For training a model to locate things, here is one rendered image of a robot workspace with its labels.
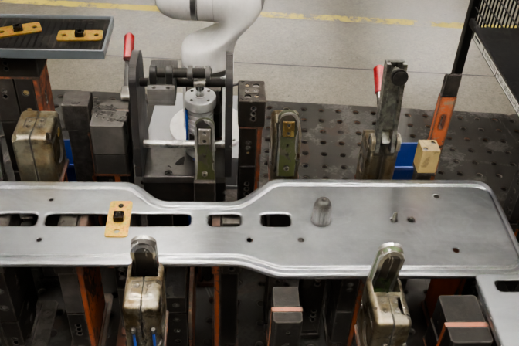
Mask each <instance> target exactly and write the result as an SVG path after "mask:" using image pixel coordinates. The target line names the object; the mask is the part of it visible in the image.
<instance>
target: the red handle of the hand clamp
mask: <svg viewBox="0 0 519 346"><path fill-rule="evenodd" d="M383 69H384V67H383V66H382V65H377V66H376V67H375V68H374V69H373V70H374V81H375V94H376V96H377V107H378V102H379V97H380V91H381V85H382V74H383ZM389 144H391V139H390V138H389V132H388V129H382V136H381V142H380V145H381V146H388V145H389Z"/></svg>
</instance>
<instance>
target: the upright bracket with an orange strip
mask: <svg viewBox="0 0 519 346"><path fill-rule="evenodd" d="M461 79H462V74H461V73H459V74H456V73H449V74H448V73H446V75H445V76H444V79H443V85H442V88H441V91H440V93H439V96H438V100H437V103H436V108H435V111H434V114H433V118H432V123H431V127H430V130H429V136H428V139H427V140H436V141H437V143H438V145H439V149H440V150H441V152H440V155H439V160H440V158H441V154H442V151H443V146H444V143H445V140H446V135H447V132H448V129H449V124H450V121H451V118H452V115H453V110H454V107H455V104H456V98H457V93H458V90H459V87H460V82H461ZM442 115H443V120H442V123H441V124H440V121H441V117H442ZM439 124H440V125H439ZM439 160H438V163H437V166H436V171H435V175H434V176H431V179H430V180H435V177H436V172H437V168H438V166H439Z"/></svg>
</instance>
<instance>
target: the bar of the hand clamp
mask: <svg viewBox="0 0 519 346"><path fill-rule="evenodd" d="M407 69H408V64H407V62H406V61H405V60H404V59H385V63H384V69H383V74H382V85H381V91H380V97H379V102H378V113H377V119H376V125H375V136H376V145H375V153H378V152H379V148H380V142H381V136H382V129H390V134H389V138H390V139H391V144H389V145H388V149H389V151H390V153H394V151H395V142H396V137H397V132H398V127H399V118H400V113H401V107H402V98H403V93H404V88H405V83H406V82H407V80H408V78H409V75H408V74H407Z"/></svg>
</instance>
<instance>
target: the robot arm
mask: <svg viewBox="0 0 519 346"><path fill-rule="evenodd" d="M154 2H155V4H156V6H157V7H158V9H159V11H160V12H161V13H163V14H164V15H166V16H167V17H170V18H172V19H179V20H190V21H204V22H215V23H214V24H212V25H210V26H208V27H205V28H204V29H200V30H198V31H195V32H193V33H191V34H189V35H188V36H186V37H185V38H184V40H183V42H182V45H181V67H182V68H188V66H193V68H195V66H204V68H205V67H206V66H211V68H212V77H220V78H222V79H225V78H226V52H233V69H234V50H235V46H236V42H237V40H238V38H239V37H240V36H241V35H242V34H243V33H244V32H245V31H246V30H247V29H248V28H249V27H250V26H251V25H252V24H253V23H254V22H255V21H256V19H257V18H258V16H259V15H260V13H261V11H262V9H263V6H264V2H265V0H154ZM182 92H183V109H182V110H180V111H179V112H177V113H176V115H174V116H173V118H172V119H171V123H170V133H171V136H172V137H173V139H174V140H186V129H185V103H184V95H185V93H186V87H182ZM225 101H226V88H225V87H223V88H222V140H220V141H224V140H225ZM238 143H239V126H238V111H237V110H235V109H233V107H232V146H233V147H234V146H236V145H237V144H238Z"/></svg>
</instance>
